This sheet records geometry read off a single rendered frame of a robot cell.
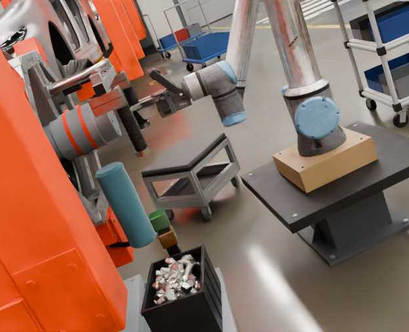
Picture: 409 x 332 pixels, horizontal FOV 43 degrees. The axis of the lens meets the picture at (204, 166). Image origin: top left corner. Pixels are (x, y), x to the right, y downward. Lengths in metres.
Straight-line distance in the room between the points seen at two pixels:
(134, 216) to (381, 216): 1.01
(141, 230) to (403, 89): 1.86
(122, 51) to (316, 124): 3.64
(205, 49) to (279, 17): 5.33
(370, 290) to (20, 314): 1.15
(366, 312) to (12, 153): 1.20
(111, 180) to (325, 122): 0.73
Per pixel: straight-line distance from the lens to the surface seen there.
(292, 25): 1.71
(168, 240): 1.28
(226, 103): 1.75
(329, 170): 1.92
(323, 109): 1.73
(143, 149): 1.44
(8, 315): 1.18
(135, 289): 1.95
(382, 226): 2.13
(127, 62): 5.20
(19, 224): 1.08
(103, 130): 1.57
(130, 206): 1.53
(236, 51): 1.86
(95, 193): 1.79
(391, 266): 1.94
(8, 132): 1.03
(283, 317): 1.87
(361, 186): 1.83
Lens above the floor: 1.11
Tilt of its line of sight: 18 degrees down
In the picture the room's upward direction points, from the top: 23 degrees counter-clockwise
